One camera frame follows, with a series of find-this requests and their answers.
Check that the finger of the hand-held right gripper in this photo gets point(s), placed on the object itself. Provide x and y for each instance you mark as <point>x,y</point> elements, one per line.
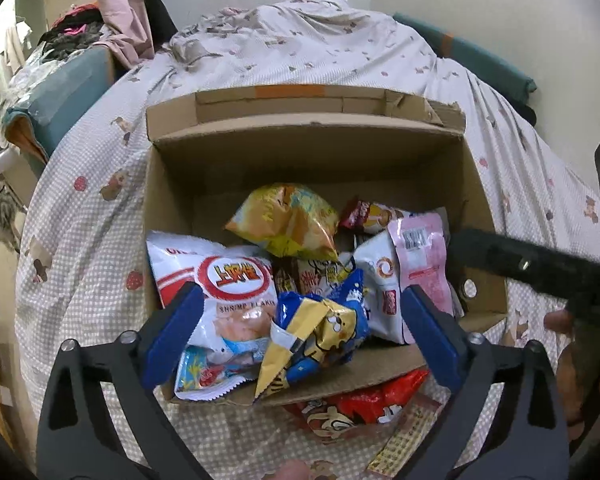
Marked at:
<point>505,257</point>

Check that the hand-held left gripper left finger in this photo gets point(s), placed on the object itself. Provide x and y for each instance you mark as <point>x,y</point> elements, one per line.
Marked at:
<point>175,330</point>

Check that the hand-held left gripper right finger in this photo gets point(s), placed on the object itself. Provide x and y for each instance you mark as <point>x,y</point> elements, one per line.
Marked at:
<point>430,335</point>

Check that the white red shrimp snack bag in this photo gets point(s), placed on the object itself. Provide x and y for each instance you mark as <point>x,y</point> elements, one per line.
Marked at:
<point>230,280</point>

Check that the pink snack packet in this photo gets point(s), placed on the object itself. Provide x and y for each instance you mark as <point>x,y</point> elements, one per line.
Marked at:
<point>420,255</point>

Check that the white snack packet red edge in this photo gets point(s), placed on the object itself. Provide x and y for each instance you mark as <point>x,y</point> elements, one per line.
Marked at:
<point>380,270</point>

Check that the blue yellow cartoon snack bag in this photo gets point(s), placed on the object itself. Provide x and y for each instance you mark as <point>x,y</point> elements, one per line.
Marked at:
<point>325,325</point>

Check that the cardboard box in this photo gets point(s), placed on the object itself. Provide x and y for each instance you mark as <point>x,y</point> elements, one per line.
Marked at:
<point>305,155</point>

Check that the person's right hand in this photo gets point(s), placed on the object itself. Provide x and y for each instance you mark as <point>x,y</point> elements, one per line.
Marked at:
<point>560,321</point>

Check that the red cartoon snack bag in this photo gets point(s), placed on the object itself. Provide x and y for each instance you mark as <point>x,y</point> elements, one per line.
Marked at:
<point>375,402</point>

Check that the yellow strip snack packet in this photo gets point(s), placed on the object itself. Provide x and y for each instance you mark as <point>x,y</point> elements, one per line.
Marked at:
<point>405,440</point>

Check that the red yellow snack packet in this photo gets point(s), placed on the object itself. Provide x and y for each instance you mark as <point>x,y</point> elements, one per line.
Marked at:
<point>310,275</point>

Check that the small red snack packet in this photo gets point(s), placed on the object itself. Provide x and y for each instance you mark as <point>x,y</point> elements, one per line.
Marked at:
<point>365,212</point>

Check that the teal folded mat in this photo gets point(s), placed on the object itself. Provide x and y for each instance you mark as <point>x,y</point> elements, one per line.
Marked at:
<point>475,60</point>

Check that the grey striped cat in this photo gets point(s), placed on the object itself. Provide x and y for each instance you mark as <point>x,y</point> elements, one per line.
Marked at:
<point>0,215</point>

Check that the teal cushion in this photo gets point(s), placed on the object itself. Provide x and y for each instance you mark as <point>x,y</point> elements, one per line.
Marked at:
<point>60,95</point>

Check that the pile of clothes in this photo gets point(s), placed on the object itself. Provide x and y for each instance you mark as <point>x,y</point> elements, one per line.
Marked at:
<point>75,27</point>

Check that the pink hanging cloth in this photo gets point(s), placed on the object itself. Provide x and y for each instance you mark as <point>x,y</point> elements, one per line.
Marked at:
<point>122,10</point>

